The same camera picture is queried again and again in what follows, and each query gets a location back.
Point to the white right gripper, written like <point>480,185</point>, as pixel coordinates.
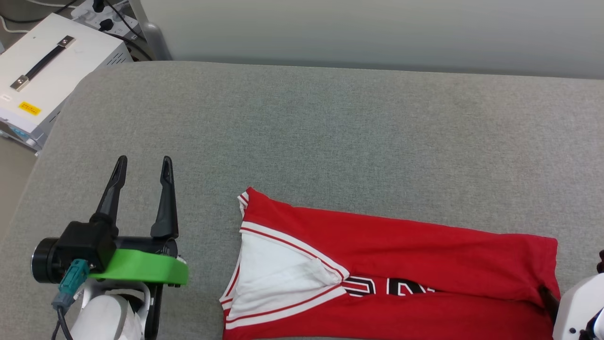
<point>578,307</point>

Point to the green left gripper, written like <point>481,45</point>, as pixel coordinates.
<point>141,267</point>

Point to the red and white jersey shirt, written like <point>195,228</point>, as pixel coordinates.
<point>401,264</point>

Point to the white metal equipment box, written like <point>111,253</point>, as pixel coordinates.
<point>52,75</point>

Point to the grey metal partition foot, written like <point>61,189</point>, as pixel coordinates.
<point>151,33</point>

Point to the white power strip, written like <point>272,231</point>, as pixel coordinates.
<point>106,14</point>

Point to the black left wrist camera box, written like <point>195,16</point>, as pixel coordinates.
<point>87,245</point>

